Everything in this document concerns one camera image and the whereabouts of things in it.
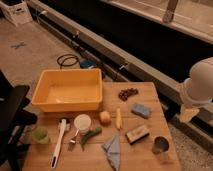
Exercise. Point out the yellow plastic tub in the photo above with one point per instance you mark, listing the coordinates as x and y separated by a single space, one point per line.
69 90

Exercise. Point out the white cardboard box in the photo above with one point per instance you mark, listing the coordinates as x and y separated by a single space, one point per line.
17 14

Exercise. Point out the green plastic cup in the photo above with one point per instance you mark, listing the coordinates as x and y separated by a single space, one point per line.
40 135

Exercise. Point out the red yellow apple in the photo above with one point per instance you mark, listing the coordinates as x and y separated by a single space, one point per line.
105 118

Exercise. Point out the white handled brush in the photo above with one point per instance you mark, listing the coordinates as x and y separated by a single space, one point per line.
64 126

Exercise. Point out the green cucumber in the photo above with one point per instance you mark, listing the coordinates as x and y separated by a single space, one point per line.
89 135

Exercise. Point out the white plastic cup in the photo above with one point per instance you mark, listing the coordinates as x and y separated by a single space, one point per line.
82 123

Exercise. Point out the blue cloth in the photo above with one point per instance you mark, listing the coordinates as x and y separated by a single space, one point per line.
112 150

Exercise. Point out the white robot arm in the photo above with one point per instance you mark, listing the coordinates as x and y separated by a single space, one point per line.
197 90

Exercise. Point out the dark purple grape bunch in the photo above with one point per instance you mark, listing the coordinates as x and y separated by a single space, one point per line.
126 93

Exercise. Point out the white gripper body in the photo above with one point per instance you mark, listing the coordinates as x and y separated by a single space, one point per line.
188 110

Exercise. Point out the blue floor object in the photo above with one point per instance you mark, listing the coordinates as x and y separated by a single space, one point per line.
87 64

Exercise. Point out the blue sponge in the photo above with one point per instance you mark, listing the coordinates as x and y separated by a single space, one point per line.
141 110

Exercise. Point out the black chair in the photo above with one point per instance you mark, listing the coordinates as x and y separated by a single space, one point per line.
13 120

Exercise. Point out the metal cup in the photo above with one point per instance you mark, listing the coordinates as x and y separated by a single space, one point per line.
160 145

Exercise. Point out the wooden block eraser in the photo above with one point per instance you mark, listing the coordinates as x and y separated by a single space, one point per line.
137 133

